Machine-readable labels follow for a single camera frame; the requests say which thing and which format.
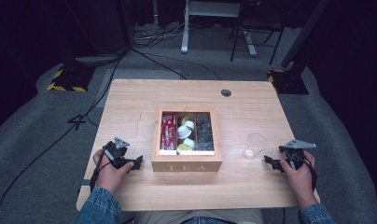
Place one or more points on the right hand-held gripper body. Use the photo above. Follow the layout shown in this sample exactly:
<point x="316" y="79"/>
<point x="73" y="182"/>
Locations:
<point x="294" y="154"/>

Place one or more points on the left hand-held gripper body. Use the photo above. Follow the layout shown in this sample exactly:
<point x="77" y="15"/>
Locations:
<point x="116" y="152"/>

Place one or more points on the clear plastic cup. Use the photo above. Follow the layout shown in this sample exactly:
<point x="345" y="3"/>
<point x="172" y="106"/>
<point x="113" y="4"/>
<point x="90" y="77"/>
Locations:
<point x="255" y="144"/>

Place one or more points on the wooden box with glass lid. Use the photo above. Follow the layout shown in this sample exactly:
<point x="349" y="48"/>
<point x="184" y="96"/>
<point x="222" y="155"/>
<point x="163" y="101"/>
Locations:
<point x="186" y="163"/>

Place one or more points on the pile of dark tea bags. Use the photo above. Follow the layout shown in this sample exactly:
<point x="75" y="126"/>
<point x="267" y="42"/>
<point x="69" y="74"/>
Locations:
<point x="204" y="132"/>

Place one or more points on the person's left hand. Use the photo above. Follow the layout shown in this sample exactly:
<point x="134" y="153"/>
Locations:
<point x="110" y="177"/>

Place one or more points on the person's right hand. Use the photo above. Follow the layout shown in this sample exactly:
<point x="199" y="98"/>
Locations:
<point x="300" y="183"/>

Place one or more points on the row of red tea packets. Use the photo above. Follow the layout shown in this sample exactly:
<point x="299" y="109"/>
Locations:
<point x="168" y="132"/>

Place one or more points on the black hazard-striped stand base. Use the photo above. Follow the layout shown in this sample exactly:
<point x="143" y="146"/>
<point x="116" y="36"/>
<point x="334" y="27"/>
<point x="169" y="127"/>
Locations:
<point x="70" y="79"/>
<point x="289" y="82"/>

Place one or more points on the slanted black stand pole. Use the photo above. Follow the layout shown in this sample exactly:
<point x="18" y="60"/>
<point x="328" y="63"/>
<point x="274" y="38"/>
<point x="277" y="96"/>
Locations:
<point x="304" y="31"/>

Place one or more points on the black chair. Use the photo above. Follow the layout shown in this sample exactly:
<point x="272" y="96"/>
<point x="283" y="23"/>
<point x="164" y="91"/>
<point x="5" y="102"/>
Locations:
<point x="258" y="25"/>

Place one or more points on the white desk frame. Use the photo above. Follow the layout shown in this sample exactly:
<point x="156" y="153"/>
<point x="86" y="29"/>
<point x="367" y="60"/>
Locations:
<point x="185" y="31"/>

